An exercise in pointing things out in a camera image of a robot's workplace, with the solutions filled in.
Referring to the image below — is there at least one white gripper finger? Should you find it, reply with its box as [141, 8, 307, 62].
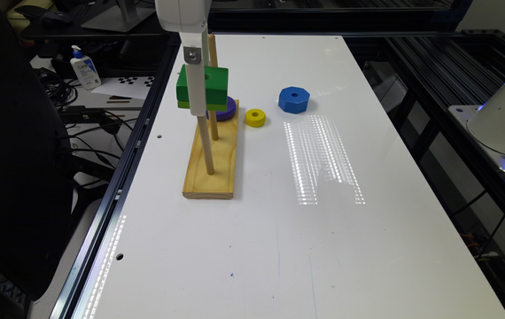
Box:
[180, 32, 206, 117]
[201, 27, 210, 66]

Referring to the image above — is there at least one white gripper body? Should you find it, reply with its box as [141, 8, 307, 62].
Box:
[155, 0, 212, 33]

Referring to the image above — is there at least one green square block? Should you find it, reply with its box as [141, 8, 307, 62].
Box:
[176, 65, 229, 112]

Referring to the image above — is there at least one purple round block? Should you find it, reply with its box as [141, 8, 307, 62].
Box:
[206, 97, 237, 121]

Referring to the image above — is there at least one blue octagonal block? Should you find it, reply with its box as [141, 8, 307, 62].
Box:
[278, 87, 310, 113]

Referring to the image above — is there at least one far wooden peg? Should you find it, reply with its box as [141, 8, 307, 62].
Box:
[208, 34, 218, 67]

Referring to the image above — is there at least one grey monitor stand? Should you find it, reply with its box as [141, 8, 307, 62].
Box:
[82, 0, 155, 33]

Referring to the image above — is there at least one checkerboard calibration sheet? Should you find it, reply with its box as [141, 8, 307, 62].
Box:
[92, 76, 154, 99]

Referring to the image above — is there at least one middle wooden peg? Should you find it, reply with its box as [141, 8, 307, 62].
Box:
[208, 111, 219, 141]

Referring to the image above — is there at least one white lotion pump bottle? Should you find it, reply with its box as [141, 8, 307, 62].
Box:
[70, 45, 102, 90]

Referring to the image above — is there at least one black computer mouse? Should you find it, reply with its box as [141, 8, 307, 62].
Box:
[40, 12, 73, 27]

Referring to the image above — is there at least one wooden peg base board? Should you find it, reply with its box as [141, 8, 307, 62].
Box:
[183, 100, 239, 199]

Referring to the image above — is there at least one black office chair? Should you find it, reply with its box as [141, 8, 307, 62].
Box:
[0, 0, 116, 302]

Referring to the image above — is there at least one yellow ring block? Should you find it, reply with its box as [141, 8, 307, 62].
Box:
[245, 109, 267, 128]

